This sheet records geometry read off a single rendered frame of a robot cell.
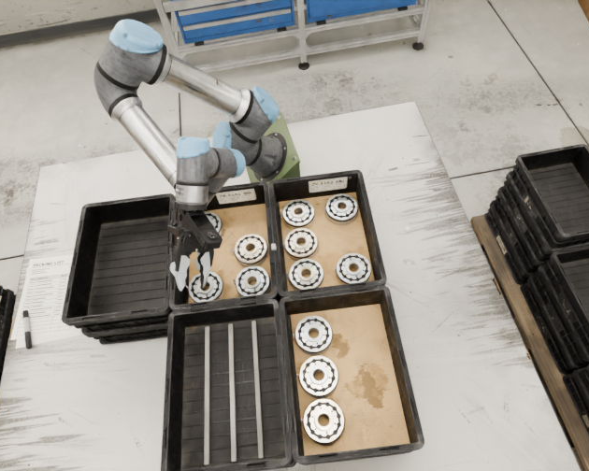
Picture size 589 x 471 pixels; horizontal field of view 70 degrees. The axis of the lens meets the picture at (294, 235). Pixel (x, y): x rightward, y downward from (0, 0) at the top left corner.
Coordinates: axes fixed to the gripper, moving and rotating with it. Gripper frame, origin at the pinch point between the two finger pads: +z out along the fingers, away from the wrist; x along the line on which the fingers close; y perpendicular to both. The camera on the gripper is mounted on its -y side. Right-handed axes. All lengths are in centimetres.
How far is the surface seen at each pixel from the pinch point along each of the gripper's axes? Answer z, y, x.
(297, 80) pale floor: -82, 139, -158
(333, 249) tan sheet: -5.1, -3.8, -46.6
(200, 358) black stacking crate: 24.5, 6.6, -6.8
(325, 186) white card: -24, 6, -51
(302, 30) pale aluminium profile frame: -111, 129, -150
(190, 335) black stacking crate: 20.0, 12.8, -7.0
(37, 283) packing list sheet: 18, 75, 18
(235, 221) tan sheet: -9.6, 25.0, -29.5
